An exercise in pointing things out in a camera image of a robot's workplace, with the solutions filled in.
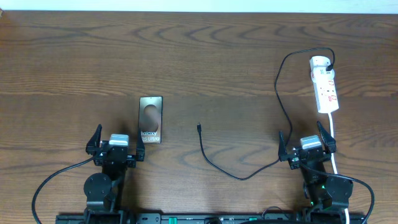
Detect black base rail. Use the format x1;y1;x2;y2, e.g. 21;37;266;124
55;212;366;224

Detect white USB charger plug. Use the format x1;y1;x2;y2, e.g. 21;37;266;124
311;66;335;83

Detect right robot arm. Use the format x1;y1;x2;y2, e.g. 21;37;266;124
278;122;353;223

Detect black USB charging cable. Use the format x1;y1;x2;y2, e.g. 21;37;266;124
197;47;336;181

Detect white power strip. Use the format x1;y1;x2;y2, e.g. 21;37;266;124
310;55;339;114

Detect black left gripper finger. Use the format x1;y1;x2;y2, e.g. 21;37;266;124
86;124;102;155
136;129;145;162

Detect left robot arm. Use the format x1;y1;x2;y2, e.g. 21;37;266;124
83;125;145;224

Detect white power strip cord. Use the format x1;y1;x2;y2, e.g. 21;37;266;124
327;112;351;224

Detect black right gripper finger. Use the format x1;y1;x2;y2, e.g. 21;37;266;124
278;131;289;162
317;121;336;154

